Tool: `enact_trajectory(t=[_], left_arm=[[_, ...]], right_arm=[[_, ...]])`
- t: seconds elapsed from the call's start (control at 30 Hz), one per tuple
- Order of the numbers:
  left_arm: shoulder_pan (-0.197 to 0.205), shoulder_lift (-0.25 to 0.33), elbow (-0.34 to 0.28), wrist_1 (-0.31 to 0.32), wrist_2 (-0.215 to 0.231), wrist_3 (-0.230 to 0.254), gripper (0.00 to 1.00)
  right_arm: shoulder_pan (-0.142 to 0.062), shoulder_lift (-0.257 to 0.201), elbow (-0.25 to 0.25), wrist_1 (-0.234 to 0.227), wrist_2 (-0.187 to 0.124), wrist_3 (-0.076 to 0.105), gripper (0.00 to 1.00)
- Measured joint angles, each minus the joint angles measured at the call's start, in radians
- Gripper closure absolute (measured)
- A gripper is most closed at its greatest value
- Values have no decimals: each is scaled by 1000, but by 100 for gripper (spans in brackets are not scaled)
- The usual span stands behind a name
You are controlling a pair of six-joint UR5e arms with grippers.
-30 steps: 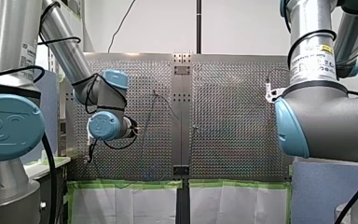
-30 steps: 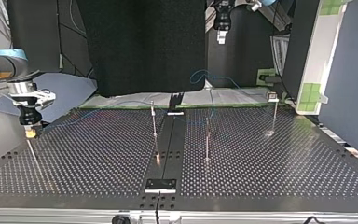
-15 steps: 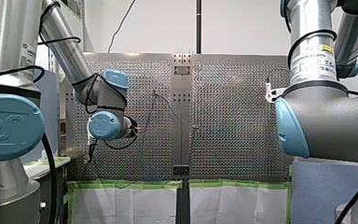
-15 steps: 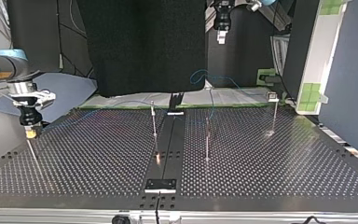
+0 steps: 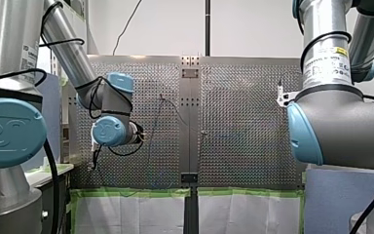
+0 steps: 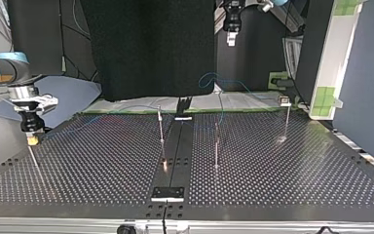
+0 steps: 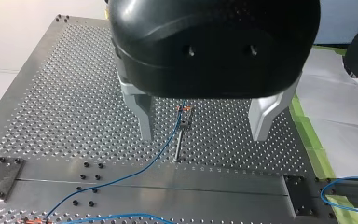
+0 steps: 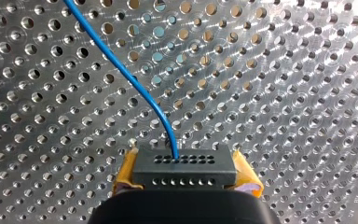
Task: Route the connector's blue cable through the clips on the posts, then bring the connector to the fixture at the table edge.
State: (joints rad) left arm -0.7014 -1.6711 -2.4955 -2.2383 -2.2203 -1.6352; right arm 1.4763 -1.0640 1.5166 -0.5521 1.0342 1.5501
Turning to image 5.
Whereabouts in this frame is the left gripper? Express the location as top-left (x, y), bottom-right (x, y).
top-left (131, 121), bottom-right (146, 144)

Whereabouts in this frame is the dark cabinet with white top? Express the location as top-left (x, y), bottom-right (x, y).
top-left (23, 162), bottom-right (76, 234)

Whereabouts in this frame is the black upright pole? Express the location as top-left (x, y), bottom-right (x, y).
top-left (205, 0), bottom-right (211, 58)

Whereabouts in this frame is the grey board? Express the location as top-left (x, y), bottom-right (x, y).
top-left (304, 168), bottom-right (374, 234)

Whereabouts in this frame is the thin black wall cable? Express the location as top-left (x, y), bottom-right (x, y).
top-left (111, 0), bottom-right (144, 57)

